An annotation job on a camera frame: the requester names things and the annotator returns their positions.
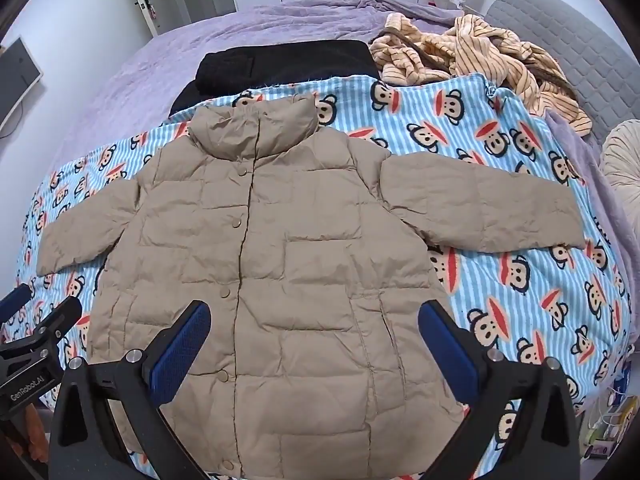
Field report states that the person's left hand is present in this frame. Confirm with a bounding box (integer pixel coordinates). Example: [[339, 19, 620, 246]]
[[16, 402, 54, 464]]

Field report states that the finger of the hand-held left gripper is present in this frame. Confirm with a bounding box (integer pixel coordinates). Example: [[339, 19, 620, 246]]
[[0, 296, 84, 359], [0, 283, 32, 319]]

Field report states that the grey padded headboard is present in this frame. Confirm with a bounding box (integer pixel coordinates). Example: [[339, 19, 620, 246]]
[[482, 0, 640, 151]]

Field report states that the purple bedspread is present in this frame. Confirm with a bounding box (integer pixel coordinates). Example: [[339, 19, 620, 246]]
[[47, 0, 633, 351]]

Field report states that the wall-mounted curved screen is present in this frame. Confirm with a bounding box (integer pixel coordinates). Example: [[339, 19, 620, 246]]
[[0, 37, 43, 133]]

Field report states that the beige round cushion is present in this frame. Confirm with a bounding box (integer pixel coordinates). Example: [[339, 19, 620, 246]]
[[600, 120, 640, 231]]

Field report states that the beige striped fleece garment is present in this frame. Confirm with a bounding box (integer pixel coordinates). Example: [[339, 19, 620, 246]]
[[369, 12, 593, 136]]

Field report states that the bedside clutter with cables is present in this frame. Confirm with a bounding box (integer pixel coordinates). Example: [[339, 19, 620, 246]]
[[580, 360, 640, 461]]

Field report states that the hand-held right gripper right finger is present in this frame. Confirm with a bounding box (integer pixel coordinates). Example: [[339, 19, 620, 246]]
[[417, 300, 596, 480]]

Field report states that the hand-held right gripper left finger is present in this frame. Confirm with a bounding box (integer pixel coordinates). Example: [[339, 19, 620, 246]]
[[48, 300, 213, 480]]

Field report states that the black folded garment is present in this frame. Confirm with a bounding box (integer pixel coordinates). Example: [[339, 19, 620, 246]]
[[170, 40, 383, 116]]

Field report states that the tan puffer jacket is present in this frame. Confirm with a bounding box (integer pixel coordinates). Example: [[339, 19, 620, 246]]
[[37, 92, 586, 466]]

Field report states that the blue striped monkey print blanket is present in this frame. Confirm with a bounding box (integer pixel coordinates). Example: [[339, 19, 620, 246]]
[[0, 72, 638, 480]]

